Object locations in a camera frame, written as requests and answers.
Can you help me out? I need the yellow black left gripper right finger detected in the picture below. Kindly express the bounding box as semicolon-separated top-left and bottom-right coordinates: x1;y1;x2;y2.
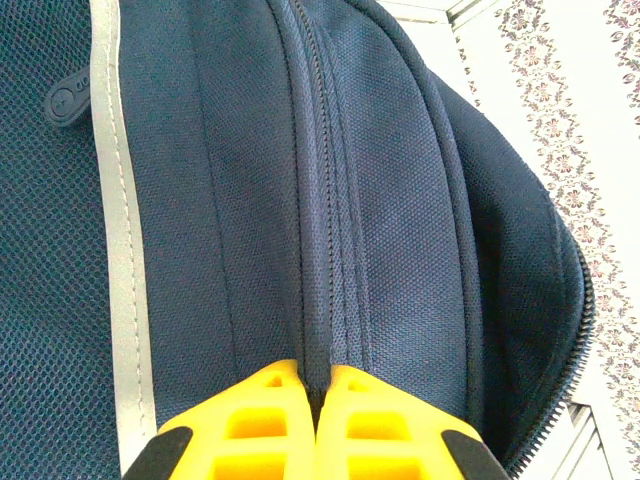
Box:
317;363;511;480

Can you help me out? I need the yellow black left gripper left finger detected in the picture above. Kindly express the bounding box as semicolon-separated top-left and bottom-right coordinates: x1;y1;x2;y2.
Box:
122;358;319;480

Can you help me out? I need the navy blue backpack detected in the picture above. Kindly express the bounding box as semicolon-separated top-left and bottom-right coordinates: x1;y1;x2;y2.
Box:
0;0;597;480

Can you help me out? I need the thin aluminium wall rail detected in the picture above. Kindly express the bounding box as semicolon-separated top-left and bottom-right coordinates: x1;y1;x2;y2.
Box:
529;399;640;480

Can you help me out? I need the aluminium side rail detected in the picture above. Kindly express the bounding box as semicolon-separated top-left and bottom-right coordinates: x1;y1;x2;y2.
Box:
374;0;501;25

